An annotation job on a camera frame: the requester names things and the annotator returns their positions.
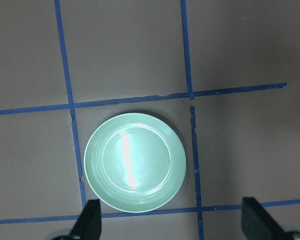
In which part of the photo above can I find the green plate far side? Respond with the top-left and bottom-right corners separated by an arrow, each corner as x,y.
83,112 -> 187,213

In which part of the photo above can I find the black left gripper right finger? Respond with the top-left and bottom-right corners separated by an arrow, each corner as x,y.
241,197 -> 290,240

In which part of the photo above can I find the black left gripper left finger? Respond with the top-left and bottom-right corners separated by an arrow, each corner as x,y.
69,199 -> 102,240

